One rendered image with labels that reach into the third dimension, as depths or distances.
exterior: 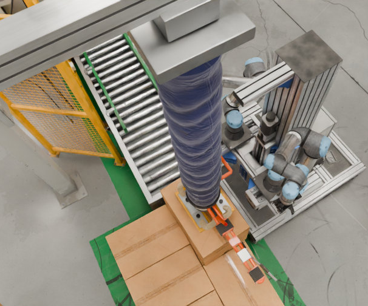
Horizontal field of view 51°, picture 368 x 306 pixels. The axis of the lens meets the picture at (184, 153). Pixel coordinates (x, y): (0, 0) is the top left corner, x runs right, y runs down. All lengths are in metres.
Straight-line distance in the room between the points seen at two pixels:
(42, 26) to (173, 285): 2.53
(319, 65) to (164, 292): 2.03
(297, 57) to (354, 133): 2.33
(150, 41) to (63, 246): 3.17
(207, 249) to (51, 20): 2.13
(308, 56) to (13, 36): 1.54
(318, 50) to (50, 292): 3.12
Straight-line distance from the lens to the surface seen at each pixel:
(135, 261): 3.24
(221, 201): 2.69
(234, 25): 1.09
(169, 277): 3.18
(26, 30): 0.95
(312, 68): 2.10
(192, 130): 1.47
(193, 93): 1.24
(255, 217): 3.60
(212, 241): 2.79
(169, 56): 1.03
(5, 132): 2.98
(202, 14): 1.05
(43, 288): 4.04
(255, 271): 2.50
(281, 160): 2.01
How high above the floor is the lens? 3.68
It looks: 65 degrees down
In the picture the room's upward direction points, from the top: 12 degrees counter-clockwise
